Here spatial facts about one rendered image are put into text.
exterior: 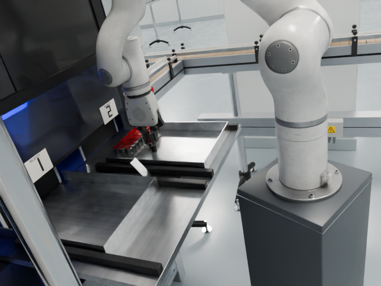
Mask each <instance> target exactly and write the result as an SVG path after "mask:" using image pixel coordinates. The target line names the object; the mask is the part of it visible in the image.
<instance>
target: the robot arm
mask: <svg viewBox="0 0 381 286"><path fill-rule="evenodd" d="M240 1H241V2H243V3H244V4H245V5H246V6H247V7H249V8H250V9H251V10H252V11H254V12H255V13H256V14H257V15H258V16H260V17H261V18H262V19H263V20H264V21H265V22H266V23H267V24H268V25H269V28H268V30H267V31H266V32H265V33H264V35H263V38H262V39H261V42H260V46H259V55H258V61H259V70H260V74H261V77H262V79H263V81H264V83H265V85H266V87H267V88H268V90H269V91H270V93H271V95H272V97H273V101H274V115H275V124H276V139H277V155H278V164H276V165H274V166H273V167H272V168H271V169H270V170H269V171H268V172H267V175H266V185H267V187H268V189H269V190H270V191H271V193H273V194H274V195H276V196H277V197H279V198H281V199H284V200H287V201H291V202H295V203H316V202H319V201H323V200H327V199H329V198H331V197H332V196H334V195H335V194H336V193H338V192H339V190H340V189H341V187H342V175H341V173H340V171H339V170H338V169H337V168H336V167H334V166H333V165H331V164H330V163H328V95H327V92H326V90H325V88H324V86H323V83H322V79H321V70H320V64H321V57H322V55H323V54H324V53H325V51H326V50H327V49H328V47H329V45H330V43H331V41H332V37H333V24H332V21H331V19H330V17H329V15H328V14H327V12H326V11H325V10H324V9H323V7H322V6H321V5H320V4H319V3H318V2H317V1H316V0H240ZM145 11H146V0H112V7H111V10H110V12H109V14H108V15H107V17H106V19H105V20H104V22H103V24H102V25H101V27H100V30H99V33H98V37H97V41H96V63H97V69H98V75H99V78H100V80H101V82H102V83H103V84H104V85H105V86H107V87H117V86H119V85H121V84H122V90H123V91H124V94H125V108H126V114H127V117H128V121H129V124H130V125H131V126H133V127H135V128H136V129H138V130H139V132H140V133H141V134H142V137H143V140H144V142H145V144H148V143H149V140H150V139H151V141H152V144H153V145H155V144H156V143H157V142H158V140H159V138H158V134H157V129H158V128H159V127H161V126H163V125H164V124H165V122H164V121H163V119H162V116H161V113H160V108H159V105H158V102H157V100H156V97H155V95H154V93H153V92H152V91H151V83H150V79H149V75H148V72H147V67H146V63H145V59H144V56H143V51H142V47H141V42H140V39H139V37H137V36H129V34H130V33H131V31H132V30H133V28H134V27H135V26H136V25H137V24H138V23H139V22H140V21H141V20H142V19H143V17H144V15H145ZM146 127H150V131H151V133H150V134H149V130H148V129H146Z"/></svg>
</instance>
